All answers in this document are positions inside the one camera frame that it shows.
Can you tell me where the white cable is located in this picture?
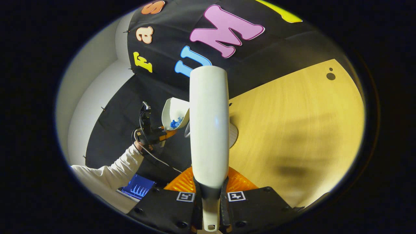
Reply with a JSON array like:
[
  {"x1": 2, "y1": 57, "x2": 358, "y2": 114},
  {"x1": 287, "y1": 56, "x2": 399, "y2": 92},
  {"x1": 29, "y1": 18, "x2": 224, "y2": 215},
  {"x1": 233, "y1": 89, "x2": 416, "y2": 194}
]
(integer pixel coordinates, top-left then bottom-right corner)
[{"x1": 134, "y1": 129, "x2": 183, "y2": 174}]

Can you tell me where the white garbage bin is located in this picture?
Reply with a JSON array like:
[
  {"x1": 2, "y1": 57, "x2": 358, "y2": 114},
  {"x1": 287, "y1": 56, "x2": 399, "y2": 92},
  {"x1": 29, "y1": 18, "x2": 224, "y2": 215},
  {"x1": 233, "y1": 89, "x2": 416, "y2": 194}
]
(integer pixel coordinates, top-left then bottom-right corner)
[{"x1": 185, "y1": 122, "x2": 239, "y2": 149}]

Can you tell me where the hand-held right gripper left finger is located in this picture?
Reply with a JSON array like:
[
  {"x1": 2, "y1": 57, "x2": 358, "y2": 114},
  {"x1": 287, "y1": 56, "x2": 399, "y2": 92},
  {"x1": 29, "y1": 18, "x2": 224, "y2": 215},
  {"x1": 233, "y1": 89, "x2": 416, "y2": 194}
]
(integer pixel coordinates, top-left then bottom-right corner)
[{"x1": 127, "y1": 166, "x2": 202, "y2": 234}]

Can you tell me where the small white broom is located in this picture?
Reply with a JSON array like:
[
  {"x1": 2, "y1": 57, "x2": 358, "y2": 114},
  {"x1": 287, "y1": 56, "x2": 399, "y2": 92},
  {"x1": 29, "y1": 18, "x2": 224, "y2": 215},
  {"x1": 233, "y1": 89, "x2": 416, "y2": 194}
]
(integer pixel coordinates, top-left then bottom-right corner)
[{"x1": 189, "y1": 66, "x2": 230, "y2": 232}]

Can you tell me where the white dustpan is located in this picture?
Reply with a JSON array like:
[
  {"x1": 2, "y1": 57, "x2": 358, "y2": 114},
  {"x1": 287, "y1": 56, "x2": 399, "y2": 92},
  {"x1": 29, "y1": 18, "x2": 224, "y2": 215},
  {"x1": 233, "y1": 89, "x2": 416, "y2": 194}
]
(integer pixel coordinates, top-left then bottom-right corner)
[{"x1": 162, "y1": 97, "x2": 190, "y2": 131}]

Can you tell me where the laptop with blue screen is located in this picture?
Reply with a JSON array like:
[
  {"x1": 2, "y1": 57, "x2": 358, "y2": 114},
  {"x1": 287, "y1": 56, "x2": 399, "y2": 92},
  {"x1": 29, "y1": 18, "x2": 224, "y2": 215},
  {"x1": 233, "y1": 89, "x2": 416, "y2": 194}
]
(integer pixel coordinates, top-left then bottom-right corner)
[{"x1": 117, "y1": 173, "x2": 156, "y2": 201}]

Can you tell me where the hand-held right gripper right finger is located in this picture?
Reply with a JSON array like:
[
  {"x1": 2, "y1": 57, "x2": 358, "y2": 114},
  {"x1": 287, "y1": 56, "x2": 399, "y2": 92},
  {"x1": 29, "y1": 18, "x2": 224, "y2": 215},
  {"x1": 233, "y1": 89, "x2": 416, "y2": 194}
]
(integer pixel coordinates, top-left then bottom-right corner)
[{"x1": 220, "y1": 166, "x2": 305, "y2": 234}]

